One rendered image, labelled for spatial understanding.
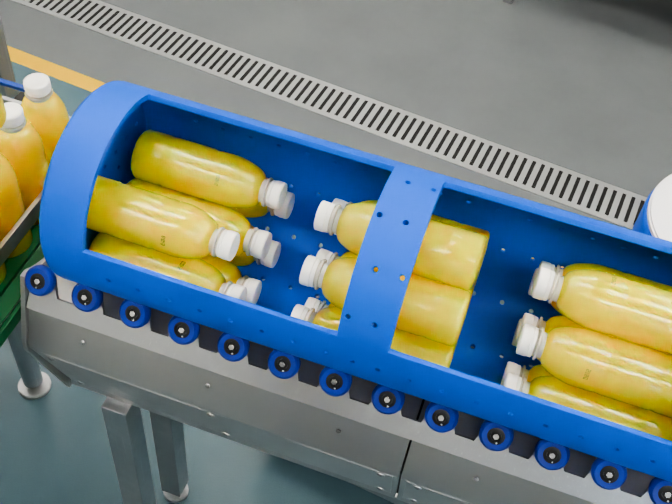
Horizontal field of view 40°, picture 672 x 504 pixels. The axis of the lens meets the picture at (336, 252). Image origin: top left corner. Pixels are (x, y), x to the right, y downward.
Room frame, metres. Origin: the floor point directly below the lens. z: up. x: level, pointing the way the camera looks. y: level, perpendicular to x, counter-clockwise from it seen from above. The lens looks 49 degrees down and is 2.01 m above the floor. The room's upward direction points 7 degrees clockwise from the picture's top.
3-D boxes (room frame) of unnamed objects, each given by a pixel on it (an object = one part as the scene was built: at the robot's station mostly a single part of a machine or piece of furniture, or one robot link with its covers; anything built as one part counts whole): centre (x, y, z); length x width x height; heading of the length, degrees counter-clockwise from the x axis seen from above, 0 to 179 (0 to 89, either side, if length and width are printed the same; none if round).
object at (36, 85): (1.04, 0.47, 1.10); 0.04 x 0.04 x 0.02
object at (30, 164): (0.97, 0.49, 1.00); 0.07 x 0.07 x 0.20
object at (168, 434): (0.93, 0.31, 0.31); 0.06 x 0.06 x 0.63; 76
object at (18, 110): (0.97, 0.49, 1.10); 0.04 x 0.04 x 0.02
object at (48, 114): (1.04, 0.47, 1.00); 0.07 x 0.07 x 0.20
